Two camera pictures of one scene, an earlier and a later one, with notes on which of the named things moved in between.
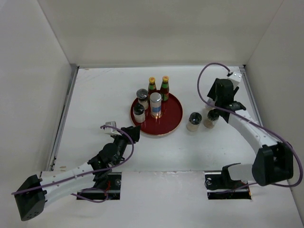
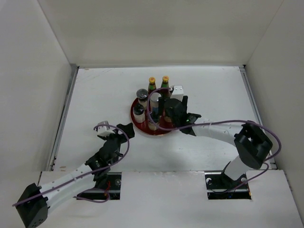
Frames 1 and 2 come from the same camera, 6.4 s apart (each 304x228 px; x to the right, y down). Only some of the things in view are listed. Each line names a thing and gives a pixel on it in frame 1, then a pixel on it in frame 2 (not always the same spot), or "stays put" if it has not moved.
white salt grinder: x=142 y=95 stays put
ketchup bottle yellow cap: x=152 y=87 stays put
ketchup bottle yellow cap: x=165 y=90 stays put
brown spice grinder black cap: x=213 y=115 -> x=167 y=119
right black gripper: x=211 y=94 -> x=161 y=105
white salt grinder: x=138 y=113 stays put
